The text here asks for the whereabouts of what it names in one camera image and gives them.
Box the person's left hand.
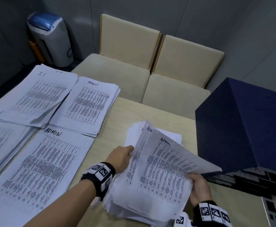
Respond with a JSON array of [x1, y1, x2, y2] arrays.
[[105, 145, 135, 175]]

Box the silver grey device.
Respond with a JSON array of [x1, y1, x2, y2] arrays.
[[261, 196, 276, 227]]

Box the grey bin with blue lid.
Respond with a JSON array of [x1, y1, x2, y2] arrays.
[[27, 12, 74, 68]]

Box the orange bottle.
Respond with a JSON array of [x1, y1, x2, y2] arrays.
[[29, 41, 46, 64]]

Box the beige cushioned chair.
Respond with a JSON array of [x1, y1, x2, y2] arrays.
[[141, 34, 225, 120], [71, 13, 162, 104]]

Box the black marker wristband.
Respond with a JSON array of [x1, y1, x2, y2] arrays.
[[81, 162, 116, 201], [192, 200, 233, 227]]

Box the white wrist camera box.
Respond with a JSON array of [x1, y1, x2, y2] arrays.
[[90, 197, 103, 208], [174, 212, 193, 227]]

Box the stack of printed paper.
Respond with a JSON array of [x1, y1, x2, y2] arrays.
[[0, 63, 79, 128], [48, 76, 121, 138], [0, 127, 95, 227], [104, 120, 222, 227], [0, 107, 38, 187]]

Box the person's left forearm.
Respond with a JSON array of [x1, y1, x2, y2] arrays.
[[23, 179, 97, 227]]

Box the person's right hand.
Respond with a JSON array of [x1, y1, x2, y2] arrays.
[[186, 173, 213, 207]]

